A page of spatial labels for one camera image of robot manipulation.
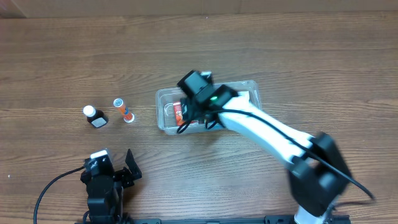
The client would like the dark syrup bottle white cap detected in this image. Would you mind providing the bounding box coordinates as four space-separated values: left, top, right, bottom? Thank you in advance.
83 105 108 128

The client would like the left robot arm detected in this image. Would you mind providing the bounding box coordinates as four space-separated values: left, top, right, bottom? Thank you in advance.
80 149 142 224

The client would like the red medicine box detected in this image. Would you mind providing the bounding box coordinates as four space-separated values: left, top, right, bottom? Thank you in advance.
173 101 187 126

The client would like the left black cable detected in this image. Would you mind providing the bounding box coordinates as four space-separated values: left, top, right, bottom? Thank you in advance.
33 166 86 224

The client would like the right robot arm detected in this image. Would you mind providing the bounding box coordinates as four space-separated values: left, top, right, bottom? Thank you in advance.
177 70 376 223

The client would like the clear plastic container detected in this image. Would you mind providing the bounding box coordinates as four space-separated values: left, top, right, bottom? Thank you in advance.
155 80 262 135

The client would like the orange tablet tube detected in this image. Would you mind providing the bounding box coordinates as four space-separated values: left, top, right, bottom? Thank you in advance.
113 98 135 123

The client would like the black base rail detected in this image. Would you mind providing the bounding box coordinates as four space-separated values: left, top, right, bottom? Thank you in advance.
123 215 295 224

